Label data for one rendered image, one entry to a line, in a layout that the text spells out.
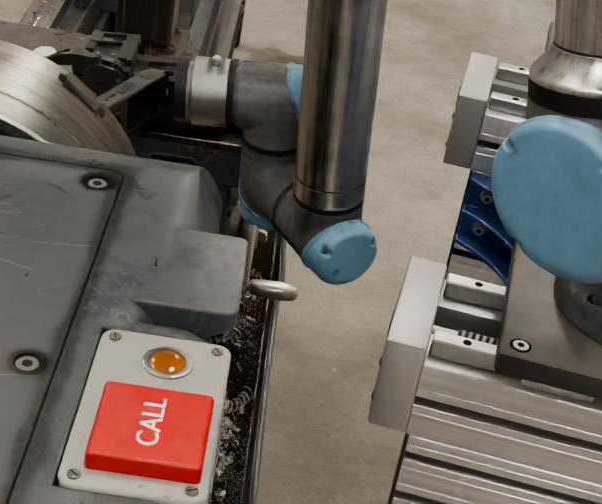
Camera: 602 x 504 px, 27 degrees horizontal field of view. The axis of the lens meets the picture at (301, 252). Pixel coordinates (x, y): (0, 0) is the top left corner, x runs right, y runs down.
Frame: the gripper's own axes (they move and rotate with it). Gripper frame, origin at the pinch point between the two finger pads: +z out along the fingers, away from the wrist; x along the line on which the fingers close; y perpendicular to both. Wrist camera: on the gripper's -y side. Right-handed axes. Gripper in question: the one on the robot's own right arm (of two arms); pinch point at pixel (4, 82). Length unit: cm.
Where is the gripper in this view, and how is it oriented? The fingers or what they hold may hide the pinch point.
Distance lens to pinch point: 141.2
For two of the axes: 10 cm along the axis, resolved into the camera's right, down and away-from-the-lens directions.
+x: 0.6, -8.0, -6.0
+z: -10.0, -0.9, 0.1
